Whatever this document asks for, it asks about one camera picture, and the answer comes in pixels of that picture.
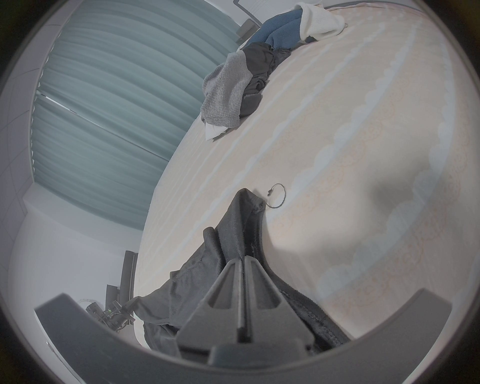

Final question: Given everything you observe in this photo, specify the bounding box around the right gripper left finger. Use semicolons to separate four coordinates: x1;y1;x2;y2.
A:
175;258;244;356

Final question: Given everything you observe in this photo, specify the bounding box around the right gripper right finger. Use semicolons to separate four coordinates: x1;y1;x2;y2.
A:
244;256;314;350

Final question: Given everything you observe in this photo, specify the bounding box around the black T-shirt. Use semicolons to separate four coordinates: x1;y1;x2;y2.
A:
125;183;352;355

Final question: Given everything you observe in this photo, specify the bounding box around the bed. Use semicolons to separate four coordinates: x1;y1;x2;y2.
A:
134;0;480;351

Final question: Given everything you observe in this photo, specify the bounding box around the pile of clothes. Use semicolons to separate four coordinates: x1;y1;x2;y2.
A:
200;2;347;142

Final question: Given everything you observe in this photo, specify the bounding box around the black chest of drawers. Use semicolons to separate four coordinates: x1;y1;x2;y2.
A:
105;250;139;305

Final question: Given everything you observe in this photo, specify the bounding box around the blue-green curtain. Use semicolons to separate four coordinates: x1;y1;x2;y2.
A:
39;0;245;161
32;94;170;230

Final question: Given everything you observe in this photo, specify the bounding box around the grey bedside table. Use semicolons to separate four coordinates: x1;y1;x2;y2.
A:
236;18;261;42

